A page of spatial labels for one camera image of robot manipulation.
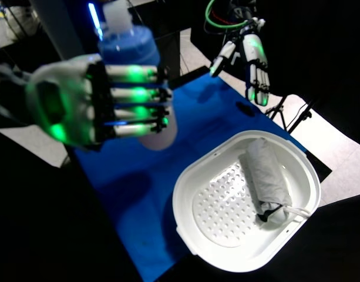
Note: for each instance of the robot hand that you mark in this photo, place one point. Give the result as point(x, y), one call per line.
point(256, 50)
point(71, 97)

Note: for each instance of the blue water bottle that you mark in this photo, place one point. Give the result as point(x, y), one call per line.
point(129, 44)

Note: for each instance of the grey umbrella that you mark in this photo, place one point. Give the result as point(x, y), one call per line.
point(267, 176)

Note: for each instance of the black tripod stand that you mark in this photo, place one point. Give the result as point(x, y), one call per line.
point(282, 110)

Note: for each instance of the column with blue light strip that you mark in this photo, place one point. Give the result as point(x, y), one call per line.
point(59, 29)

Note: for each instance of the black rack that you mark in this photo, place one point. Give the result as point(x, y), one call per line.
point(171, 50)

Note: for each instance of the blue table cloth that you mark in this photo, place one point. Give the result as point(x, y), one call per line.
point(144, 164)

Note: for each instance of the white perforated oval basin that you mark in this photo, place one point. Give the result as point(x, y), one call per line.
point(220, 211)

